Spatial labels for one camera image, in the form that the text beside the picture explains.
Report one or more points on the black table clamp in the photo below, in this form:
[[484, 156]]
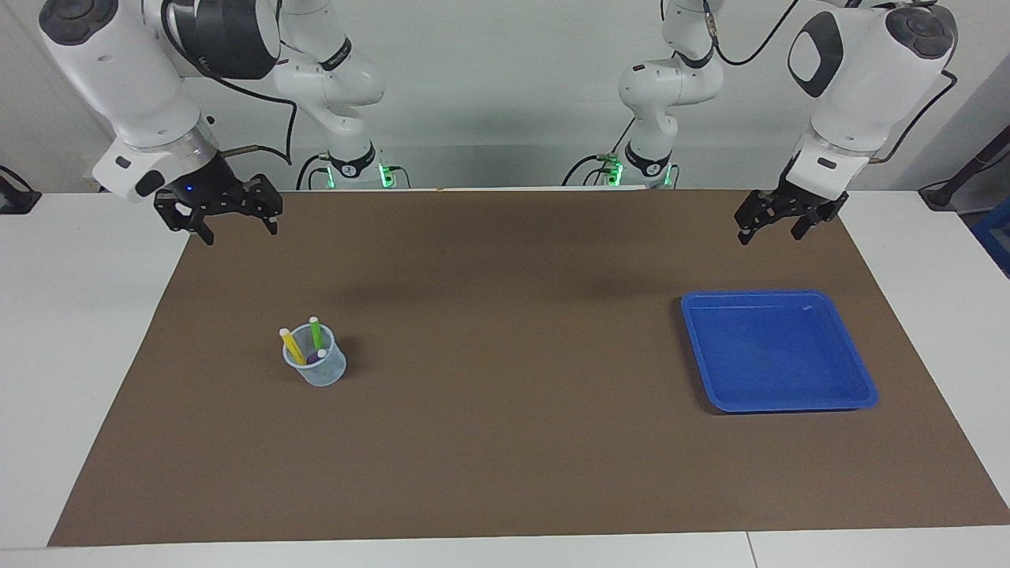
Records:
[[16, 197]]

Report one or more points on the blue crate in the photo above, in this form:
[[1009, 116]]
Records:
[[996, 237]]

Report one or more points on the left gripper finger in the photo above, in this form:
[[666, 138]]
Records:
[[811, 222], [756, 214]]

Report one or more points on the black stand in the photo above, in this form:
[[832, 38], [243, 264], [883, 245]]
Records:
[[966, 172]]

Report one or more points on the green pen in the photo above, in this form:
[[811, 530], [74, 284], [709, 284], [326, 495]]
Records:
[[316, 335]]

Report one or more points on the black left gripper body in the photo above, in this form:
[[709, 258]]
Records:
[[809, 197]]

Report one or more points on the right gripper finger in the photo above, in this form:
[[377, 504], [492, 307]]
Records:
[[189, 214], [268, 201]]

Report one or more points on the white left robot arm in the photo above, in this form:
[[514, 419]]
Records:
[[860, 87]]

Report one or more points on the brown table mat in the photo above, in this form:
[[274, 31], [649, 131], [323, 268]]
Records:
[[505, 394]]

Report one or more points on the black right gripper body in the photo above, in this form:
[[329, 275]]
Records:
[[213, 185]]

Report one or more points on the blue plastic tray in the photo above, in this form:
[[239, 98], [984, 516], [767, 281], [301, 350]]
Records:
[[777, 355]]

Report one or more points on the clear plastic cup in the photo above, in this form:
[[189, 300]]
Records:
[[323, 375]]

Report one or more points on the purple pen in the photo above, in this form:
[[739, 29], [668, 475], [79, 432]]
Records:
[[315, 358]]

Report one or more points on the yellow pen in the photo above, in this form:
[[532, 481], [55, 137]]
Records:
[[292, 347]]

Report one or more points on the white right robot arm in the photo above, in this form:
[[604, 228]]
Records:
[[142, 79]]

